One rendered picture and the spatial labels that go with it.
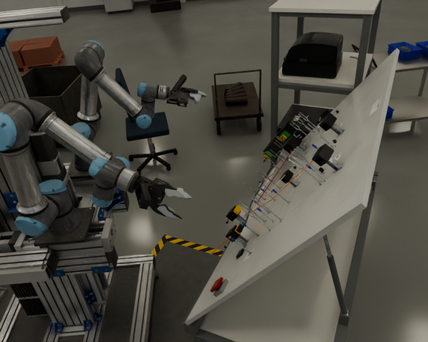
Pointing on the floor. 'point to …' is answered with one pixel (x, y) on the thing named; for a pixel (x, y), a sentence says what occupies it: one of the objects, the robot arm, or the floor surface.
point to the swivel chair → (159, 123)
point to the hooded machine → (118, 6)
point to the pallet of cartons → (37, 52)
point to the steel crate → (57, 91)
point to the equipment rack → (350, 65)
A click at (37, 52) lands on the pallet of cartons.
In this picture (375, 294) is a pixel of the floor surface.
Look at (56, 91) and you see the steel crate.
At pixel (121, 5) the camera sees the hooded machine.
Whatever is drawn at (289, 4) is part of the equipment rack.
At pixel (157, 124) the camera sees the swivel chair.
